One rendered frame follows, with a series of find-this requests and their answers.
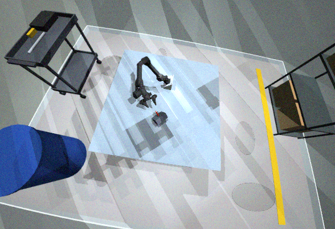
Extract grey sloped panel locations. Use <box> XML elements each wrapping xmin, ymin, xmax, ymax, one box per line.
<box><xmin>152</xmin><ymin>111</ymin><xmax>168</xmax><ymax>127</ymax></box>

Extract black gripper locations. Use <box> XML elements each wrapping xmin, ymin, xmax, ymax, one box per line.
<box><xmin>139</xmin><ymin>92</ymin><xmax>157</xmax><ymax>108</ymax></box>

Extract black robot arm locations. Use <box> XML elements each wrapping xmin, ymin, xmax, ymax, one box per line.
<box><xmin>132</xmin><ymin>56</ymin><xmax>170</xmax><ymax>99</ymax></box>

